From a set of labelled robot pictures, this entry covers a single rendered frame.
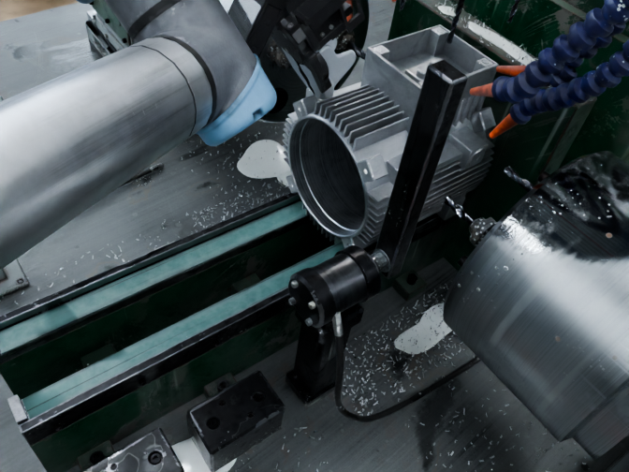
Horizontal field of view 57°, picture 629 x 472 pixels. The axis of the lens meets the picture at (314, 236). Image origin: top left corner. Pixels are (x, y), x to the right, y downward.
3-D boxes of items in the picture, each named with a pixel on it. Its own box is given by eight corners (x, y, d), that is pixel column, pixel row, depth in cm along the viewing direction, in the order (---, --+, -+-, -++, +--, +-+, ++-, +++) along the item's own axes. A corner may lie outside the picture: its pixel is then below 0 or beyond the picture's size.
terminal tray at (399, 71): (424, 72, 78) (438, 22, 73) (481, 115, 73) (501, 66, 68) (355, 97, 73) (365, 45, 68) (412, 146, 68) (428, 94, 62)
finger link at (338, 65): (372, 85, 69) (352, 32, 61) (334, 118, 69) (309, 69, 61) (356, 71, 71) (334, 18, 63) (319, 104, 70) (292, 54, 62)
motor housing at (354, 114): (382, 143, 92) (409, 32, 78) (468, 219, 83) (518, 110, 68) (276, 187, 83) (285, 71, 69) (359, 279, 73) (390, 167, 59)
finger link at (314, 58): (340, 92, 64) (315, 37, 56) (329, 101, 64) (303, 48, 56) (315, 69, 66) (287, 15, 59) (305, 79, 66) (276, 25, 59)
